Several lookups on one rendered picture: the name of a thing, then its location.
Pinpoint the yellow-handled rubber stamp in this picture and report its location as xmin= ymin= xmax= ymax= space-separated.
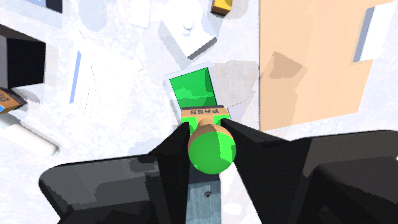
xmin=210 ymin=0 xmax=233 ymax=17

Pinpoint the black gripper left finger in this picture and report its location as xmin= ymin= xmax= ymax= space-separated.
xmin=37 ymin=122 xmax=190 ymax=224

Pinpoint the white stamp pad tin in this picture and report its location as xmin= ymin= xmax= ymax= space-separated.
xmin=26 ymin=0 xmax=62 ymax=13

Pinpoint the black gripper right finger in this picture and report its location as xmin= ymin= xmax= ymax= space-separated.
xmin=221 ymin=118 xmax=398 ymax=224

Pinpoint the green-topped pass stamp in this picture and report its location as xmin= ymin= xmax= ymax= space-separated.
xmin=181 ymin=105 xmax=236 ymax=174

